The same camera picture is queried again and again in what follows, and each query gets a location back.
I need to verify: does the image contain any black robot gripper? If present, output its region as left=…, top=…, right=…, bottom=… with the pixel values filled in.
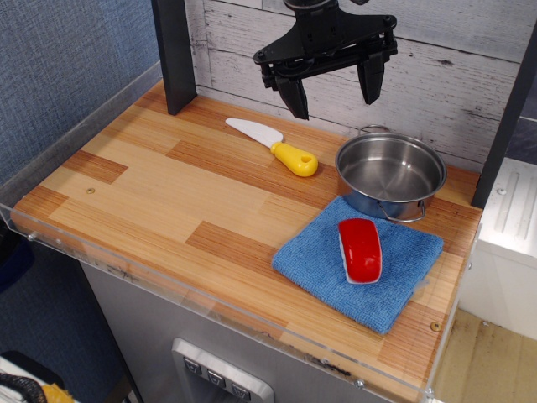
left=253, top=1, right=397, bottom=120

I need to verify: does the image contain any white knife with yellow handle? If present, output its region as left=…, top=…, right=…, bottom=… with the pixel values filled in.
left=226, top=118, right=319, bottom=177

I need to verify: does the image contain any stainless steel pot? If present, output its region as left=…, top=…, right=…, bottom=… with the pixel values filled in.
left=335, top=125, right=447, bottom=222

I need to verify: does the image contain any red and white toy sushi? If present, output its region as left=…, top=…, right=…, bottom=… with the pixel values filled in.
left=338, top=218, right=383, bottom=285

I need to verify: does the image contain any blue microfibre cloth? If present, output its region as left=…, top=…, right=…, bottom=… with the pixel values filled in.
left=272, top=197, right=444, bottom=334

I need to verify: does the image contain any white ribbed side cabinet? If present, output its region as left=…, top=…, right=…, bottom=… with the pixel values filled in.
left=459, top=158, right=536, bottom=339

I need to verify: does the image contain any grey toy fridge cabinet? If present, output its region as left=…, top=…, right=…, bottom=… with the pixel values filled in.
left=83, top=264, right=424, bottom=402

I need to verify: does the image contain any clear acrylic table guard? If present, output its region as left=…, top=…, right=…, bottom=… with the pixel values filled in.
left=1, top=66, right=481, bottom=402

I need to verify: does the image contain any silver dispenser button panel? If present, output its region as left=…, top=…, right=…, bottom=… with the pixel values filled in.
left=171, top=338, right=275, bottom=402

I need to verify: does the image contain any dark grey left post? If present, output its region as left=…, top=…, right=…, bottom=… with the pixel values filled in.
left=151, top=0, right=197, bottom=115

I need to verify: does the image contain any dark grey post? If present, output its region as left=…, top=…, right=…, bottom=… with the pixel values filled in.
left=471, top=27, right=536, bottom=209
left=151, top=0, right=197, bottom=115

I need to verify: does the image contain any dark grey right post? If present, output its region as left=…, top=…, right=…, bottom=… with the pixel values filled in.
left=471, top=27, right=536, bottom=209

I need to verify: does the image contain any black braided cable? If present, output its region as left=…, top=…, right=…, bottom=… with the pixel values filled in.
left=0, top=371, right=47, bottom=403

